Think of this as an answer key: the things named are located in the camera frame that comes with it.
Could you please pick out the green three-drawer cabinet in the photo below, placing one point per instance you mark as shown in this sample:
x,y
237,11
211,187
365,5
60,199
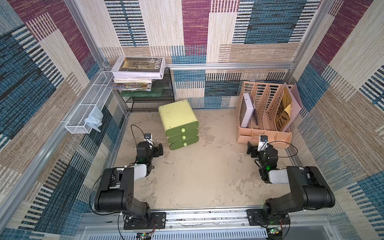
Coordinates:
x,y
177,113

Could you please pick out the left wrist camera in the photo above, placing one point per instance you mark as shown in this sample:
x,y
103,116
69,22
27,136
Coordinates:
x,y
148,138

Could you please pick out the green drawer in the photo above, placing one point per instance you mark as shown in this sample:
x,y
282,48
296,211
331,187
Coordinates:
x,y
176,130
184,143
183,136

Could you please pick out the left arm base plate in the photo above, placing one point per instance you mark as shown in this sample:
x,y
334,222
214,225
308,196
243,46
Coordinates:
x,y
157,220

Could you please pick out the green bottom drawer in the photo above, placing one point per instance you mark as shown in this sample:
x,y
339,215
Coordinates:
x,y
184,143

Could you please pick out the white wire basket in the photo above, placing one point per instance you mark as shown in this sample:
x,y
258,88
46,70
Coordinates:
x,y
97,95

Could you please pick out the green middle drawer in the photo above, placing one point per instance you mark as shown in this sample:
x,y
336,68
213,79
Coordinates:
x,y
183,136

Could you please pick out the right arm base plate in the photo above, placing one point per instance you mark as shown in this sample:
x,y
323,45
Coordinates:
x,y
257,217

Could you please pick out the pink desk file organizer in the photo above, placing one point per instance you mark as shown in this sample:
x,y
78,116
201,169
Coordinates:
x,y
266,99

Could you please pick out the white book in organizer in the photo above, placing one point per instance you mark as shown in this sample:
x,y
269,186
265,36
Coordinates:
x,y
246,111

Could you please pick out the green top drawer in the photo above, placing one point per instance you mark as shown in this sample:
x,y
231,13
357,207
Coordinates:
x,y
176,130

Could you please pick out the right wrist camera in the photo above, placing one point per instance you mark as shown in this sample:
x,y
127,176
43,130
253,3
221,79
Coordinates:
x,y
263,143

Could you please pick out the yellow brown magazine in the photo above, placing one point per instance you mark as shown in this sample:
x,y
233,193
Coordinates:
x,y
284,111

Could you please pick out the crumpled white cloth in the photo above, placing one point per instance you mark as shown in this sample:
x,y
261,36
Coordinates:
x,y
94,119

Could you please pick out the green tray on shelf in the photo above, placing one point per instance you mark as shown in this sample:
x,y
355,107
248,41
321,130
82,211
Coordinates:
x,y
155,92

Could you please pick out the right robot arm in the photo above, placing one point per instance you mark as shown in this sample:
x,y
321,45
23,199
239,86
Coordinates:
x,y
308,188

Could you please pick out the black wire shelf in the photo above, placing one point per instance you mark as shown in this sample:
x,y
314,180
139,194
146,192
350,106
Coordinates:
x,y
162,93

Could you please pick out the stack of magazines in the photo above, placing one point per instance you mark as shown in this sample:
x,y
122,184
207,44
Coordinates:
x,y
131,84

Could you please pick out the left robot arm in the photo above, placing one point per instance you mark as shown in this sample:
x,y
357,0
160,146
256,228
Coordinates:
x,y
115,194

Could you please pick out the pink folder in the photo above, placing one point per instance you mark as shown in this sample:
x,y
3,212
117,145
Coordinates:
x,y
296,104

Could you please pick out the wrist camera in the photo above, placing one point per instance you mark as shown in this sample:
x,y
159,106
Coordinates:
x,y
148,138
263,143

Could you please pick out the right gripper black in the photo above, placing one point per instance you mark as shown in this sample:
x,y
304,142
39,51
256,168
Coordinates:
x,y
252,150

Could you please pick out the aluminium front rail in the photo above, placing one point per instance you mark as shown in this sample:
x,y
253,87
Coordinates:
x,y
212,224

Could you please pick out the large white book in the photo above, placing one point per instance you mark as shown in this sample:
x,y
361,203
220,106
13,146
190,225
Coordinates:
x,y
139,67

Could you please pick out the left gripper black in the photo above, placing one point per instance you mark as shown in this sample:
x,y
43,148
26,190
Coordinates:
x,y
157,150

